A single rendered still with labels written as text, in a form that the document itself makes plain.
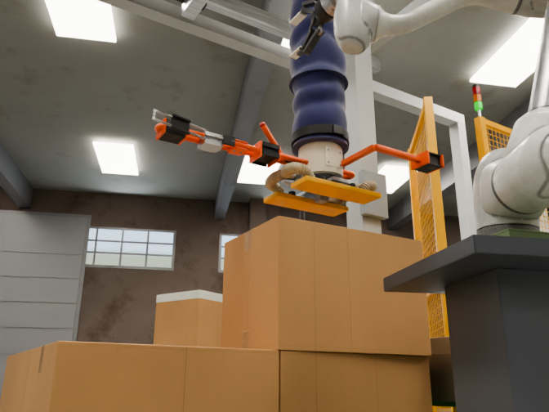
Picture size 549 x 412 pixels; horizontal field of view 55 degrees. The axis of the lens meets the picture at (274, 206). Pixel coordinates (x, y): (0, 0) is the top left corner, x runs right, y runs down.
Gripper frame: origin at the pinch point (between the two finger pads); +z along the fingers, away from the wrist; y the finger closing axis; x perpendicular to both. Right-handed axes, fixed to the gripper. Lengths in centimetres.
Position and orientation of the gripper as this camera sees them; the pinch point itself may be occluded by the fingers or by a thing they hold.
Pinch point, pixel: (294, 39)
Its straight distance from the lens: 191.4
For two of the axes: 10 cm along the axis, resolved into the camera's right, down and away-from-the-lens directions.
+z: -5.3, 2.6, 8.1
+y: -0.1, 9.5, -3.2
